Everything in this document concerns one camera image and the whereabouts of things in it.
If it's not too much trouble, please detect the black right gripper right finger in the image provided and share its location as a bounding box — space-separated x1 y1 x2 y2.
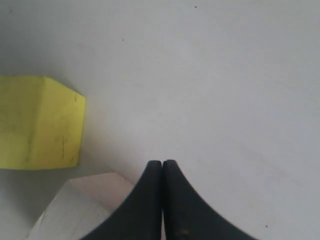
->
162 160 254 240

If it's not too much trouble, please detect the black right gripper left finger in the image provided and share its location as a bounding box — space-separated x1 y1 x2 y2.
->
83 160 162 240

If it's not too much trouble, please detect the large pale wooden cube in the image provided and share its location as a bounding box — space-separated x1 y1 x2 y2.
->
26 172 134 240

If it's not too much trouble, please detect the yellow cube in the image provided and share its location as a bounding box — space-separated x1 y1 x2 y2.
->
0 75 86 171

